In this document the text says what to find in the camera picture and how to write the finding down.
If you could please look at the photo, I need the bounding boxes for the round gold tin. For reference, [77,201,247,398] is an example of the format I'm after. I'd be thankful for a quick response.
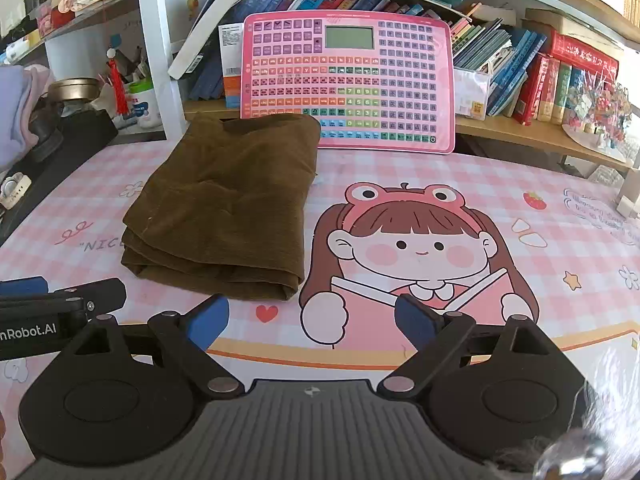
[47,78,101,104]

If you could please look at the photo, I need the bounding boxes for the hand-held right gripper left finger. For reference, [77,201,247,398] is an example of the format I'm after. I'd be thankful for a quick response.
[57,294,246,397]

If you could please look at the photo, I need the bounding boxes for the red tassel charm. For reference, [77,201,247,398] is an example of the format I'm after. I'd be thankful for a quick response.
[106,47,131,117]

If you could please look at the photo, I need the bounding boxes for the orange white book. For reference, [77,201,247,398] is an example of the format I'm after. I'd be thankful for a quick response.
[218,22,247,110]

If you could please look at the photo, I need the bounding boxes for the brown cardboard box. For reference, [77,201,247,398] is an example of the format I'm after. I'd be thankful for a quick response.
[522,6,627,63]

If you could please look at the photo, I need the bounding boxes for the row of red thick books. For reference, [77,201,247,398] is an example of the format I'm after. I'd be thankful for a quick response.
[511,29,621,127]

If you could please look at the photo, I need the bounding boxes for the white cardboard box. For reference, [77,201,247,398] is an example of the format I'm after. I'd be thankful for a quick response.
[452,66,492,122]

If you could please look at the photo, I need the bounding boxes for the pink learning tablet board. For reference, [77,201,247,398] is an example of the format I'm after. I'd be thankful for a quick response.
[240,10,457,155]

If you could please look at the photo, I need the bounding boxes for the stack of blue green books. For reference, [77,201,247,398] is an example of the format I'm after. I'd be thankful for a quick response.
[449,2,548,118]

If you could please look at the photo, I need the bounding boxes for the white jar blue label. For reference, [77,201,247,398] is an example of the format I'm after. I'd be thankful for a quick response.
[127,80,164,129]

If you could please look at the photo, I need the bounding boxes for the grey fluffy cloth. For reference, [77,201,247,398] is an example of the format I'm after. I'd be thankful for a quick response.
[500,340,640,480]

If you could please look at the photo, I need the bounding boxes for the white wristwatch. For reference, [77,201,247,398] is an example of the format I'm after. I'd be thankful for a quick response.
[0,172,33,210]

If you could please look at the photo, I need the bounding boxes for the white shelf frame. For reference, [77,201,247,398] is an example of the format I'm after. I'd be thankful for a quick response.
[134,0,190,142]

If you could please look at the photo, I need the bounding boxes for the pink checkered cartoon desk mat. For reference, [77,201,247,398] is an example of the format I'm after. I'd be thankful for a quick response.
[0,140,640,480]

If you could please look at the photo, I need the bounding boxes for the lavender cloth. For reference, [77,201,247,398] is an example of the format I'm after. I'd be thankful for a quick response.
[0,64,57,171]

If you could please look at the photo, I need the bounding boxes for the white leaning book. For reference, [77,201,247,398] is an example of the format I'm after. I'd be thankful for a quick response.
[167,0,244,81]

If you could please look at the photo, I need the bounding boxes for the brown corduroy pants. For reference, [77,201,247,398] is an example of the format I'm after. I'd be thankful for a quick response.
[121,111,322,302]

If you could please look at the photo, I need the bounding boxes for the row of upright colourful books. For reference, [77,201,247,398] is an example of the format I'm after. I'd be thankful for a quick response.
[239,0,451,17]

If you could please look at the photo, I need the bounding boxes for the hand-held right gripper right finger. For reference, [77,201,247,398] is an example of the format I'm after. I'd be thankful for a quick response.
[376,294,571,396]

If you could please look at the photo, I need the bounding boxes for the black bag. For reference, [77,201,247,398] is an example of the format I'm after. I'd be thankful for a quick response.
[0,102,119,247]

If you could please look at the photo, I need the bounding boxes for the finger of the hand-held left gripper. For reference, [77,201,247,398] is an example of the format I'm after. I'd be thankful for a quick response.
[51,278,128,315]
[0,276,50,298]

